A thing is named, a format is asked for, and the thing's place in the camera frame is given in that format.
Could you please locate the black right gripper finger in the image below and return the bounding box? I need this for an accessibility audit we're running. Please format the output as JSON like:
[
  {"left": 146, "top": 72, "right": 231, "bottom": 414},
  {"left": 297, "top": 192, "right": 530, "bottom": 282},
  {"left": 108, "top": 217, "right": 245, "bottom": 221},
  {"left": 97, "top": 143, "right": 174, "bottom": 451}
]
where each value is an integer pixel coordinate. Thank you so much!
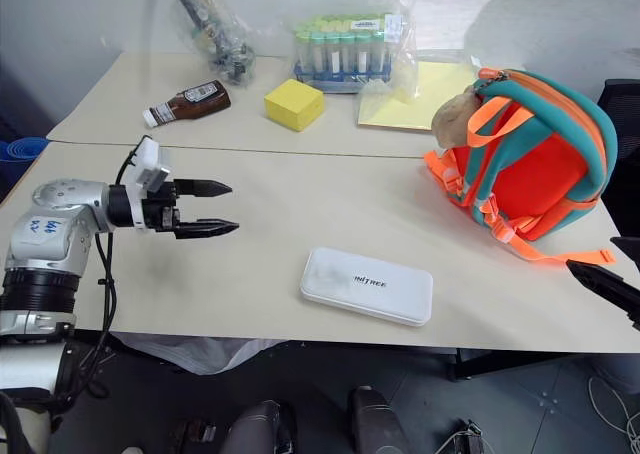
[
  {"left": 566, "top": 259, "right": 640, "bottom": 323},
  {"left": 610, "top": 235, "right": 640, "bottom": 264}
]

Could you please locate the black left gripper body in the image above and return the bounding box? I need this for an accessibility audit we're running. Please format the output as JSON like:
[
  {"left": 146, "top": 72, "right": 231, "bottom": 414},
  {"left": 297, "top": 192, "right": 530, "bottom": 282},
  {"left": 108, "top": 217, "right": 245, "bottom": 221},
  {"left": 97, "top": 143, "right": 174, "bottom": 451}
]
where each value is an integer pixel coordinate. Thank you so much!
[{"left": 141, "top": 181, "right": 183, "bottom": 235}]

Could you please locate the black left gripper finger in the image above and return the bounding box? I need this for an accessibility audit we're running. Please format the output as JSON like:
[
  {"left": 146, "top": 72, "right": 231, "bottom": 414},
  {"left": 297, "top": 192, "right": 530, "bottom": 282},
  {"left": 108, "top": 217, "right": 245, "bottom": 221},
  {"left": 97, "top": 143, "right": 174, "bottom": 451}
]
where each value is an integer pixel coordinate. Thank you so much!
[
  {"left": 173, "top": 218, "right": 241, "bottom": 240},
  {"left": 174, "top": 177, "right": 234, "bottom": 199}
]

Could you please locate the orange and teal backpack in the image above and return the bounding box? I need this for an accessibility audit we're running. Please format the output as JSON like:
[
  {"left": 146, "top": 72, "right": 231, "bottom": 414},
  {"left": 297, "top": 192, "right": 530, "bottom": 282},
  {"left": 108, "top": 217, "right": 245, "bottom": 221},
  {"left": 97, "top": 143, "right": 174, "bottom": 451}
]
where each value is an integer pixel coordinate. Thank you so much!
[{"left": 423, "top": 67, "right": 620, "bottom": 267}]

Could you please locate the white rectangular case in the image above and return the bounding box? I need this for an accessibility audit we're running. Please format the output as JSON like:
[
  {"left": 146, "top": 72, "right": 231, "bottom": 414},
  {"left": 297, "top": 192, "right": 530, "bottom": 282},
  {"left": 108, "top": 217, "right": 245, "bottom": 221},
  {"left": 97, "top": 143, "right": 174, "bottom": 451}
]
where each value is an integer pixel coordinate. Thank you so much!
[{"left": 299, "top": 246, "right": 434, "bottom": 328}]

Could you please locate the brown sauce bottle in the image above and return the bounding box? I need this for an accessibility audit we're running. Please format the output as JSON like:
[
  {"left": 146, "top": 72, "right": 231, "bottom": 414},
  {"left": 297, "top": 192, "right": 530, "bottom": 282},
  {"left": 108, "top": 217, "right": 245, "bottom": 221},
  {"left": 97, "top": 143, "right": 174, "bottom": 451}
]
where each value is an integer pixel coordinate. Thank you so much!
[{"left": 142, "top": 80, "right": 233, "bottom": 128}]

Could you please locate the yellow foam block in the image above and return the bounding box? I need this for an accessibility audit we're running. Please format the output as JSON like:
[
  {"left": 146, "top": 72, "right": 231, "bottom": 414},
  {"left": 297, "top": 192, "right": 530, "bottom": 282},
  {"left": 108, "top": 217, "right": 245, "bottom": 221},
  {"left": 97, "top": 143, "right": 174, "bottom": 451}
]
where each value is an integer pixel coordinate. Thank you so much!
[{"left": 263, "top": 78, "right": 327, "bottom": 133}]

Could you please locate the white plastic sheet under table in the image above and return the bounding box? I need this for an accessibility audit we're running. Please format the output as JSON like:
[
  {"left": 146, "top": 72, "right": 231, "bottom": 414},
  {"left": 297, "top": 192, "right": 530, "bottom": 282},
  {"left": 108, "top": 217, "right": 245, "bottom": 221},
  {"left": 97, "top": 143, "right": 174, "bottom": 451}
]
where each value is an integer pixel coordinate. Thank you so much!
[{"left": 107, "top": 330, "right": 290, "bottom": 376}]

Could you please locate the clear bag of small parts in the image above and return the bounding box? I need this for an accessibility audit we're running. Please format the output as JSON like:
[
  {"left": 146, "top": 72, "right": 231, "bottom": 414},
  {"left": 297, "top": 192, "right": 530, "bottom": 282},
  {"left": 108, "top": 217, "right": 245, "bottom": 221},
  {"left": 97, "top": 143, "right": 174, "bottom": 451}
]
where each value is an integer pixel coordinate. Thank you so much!
[{"left": 177, "top": 0, "right": 258, "bottom": 88}]

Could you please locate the blue rack of test tubes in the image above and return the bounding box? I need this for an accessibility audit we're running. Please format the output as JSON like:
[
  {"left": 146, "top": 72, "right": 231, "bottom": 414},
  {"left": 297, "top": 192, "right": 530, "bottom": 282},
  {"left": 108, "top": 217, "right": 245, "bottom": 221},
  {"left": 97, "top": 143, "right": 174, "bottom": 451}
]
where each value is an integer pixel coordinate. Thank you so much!
[{"left": 290, "top": 14, "right": 396, "bottom": 95}]

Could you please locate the dark rounded shape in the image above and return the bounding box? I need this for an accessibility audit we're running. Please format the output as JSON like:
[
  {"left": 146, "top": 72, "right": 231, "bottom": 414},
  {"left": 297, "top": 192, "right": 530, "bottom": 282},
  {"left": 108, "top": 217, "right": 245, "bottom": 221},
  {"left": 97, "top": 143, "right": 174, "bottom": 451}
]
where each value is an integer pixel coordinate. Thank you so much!
[
  {"left": 225, "top": 400, "right": 297, "bottom": 454},
  {"left": 347, "top": 385, "right": 410, "bottom": 454}
]

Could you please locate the pale yellow paper sheet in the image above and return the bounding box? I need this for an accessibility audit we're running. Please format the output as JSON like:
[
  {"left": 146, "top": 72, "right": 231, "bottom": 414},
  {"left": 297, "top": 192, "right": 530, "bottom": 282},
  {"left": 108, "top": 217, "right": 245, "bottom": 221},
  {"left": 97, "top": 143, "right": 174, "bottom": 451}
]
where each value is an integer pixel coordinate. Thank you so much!
[{"left": 356, "top": 60, "right": 477, "bottom": 133}]

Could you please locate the small black floor device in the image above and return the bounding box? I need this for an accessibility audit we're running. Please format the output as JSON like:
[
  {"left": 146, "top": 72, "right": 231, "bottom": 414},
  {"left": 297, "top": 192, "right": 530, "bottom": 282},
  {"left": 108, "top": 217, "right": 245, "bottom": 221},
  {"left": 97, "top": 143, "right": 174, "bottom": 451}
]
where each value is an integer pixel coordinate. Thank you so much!
[{"left": 438, "top": 420, "right": 485, "bottom": 454}]

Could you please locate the beige plush toy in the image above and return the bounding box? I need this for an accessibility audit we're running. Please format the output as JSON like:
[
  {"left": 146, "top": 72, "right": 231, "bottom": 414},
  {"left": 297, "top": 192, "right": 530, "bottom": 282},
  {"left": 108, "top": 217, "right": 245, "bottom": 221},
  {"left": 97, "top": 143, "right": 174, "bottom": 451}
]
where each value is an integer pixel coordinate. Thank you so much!
[{"left": 431, "top": 85, "right": 484, "bottom": 150}]

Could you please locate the clear plastic bag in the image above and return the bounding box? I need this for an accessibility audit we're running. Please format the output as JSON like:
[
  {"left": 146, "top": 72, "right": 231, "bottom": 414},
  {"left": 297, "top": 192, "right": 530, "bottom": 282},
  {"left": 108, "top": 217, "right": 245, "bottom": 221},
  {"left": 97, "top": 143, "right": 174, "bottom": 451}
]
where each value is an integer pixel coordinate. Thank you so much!
[{"left": 286, "top": 0, "right": 422, "bottom": 106}]

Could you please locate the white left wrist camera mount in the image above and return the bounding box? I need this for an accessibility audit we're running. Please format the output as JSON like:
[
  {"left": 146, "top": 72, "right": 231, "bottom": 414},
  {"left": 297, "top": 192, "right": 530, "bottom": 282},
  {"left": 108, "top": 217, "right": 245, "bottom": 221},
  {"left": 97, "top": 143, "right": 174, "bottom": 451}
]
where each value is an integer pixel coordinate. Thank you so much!
[{"left": 119, "top": 136, "right": 174, "bottom": 230}]

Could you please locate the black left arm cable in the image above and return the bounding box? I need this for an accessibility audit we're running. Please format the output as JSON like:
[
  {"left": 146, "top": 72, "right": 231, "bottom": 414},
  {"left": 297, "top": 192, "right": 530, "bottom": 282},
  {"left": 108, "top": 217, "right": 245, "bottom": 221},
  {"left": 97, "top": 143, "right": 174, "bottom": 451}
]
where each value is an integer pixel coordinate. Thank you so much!
[{"left": 52, "top": 134, "right": 154, "bottom": 415}]

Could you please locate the white floor cable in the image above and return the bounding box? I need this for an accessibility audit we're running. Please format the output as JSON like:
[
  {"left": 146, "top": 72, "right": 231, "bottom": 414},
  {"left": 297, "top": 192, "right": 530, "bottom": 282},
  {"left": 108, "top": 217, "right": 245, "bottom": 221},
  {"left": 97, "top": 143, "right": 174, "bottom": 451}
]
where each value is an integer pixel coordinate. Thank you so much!
[{"left": 586, "top": 372, "right": 640, "bottom": 454}]

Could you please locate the black table frame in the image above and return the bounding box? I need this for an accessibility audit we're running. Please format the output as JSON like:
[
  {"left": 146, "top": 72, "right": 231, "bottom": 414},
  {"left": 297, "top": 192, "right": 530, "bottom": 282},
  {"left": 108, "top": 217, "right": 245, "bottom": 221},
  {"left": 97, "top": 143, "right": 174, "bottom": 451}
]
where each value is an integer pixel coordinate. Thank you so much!
[{"left": 446, "top": 347, "right": 569, "bottom": 381}]

